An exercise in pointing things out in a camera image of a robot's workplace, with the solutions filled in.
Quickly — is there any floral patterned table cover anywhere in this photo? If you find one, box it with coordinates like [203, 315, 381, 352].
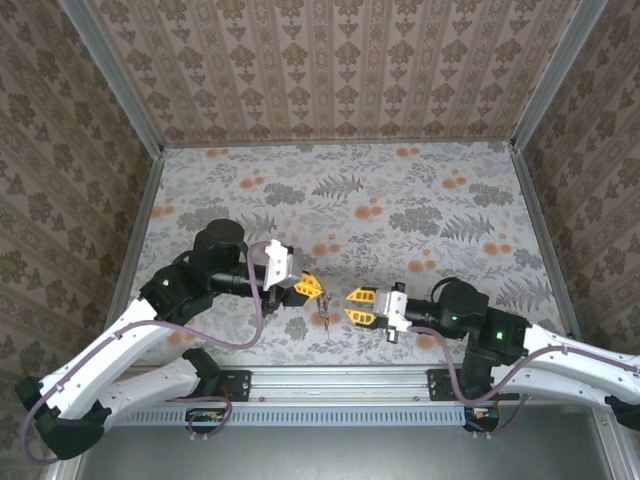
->
[117, 142, 576, 366]

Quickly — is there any grey metal sheet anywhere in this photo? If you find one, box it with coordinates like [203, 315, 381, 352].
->
[52, 403, 629, 480]

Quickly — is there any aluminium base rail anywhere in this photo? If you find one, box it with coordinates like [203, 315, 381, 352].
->
[219, 365, 612, 402]

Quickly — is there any aluminium side rail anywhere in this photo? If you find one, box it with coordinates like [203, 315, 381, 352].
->
[508, 142, 592, 364]
[101, 152, 165, 346]

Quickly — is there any white slotted cable duct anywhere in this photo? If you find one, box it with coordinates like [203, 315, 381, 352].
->
[113, 403, 476, 427]

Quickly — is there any thin purple base cable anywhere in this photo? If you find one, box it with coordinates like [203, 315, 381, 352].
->
[185, 396, 234, 444]

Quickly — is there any aluminium frame post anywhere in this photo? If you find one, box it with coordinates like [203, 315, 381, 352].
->
[57, 0, 165, 157]
[510, 0, 610, 151]

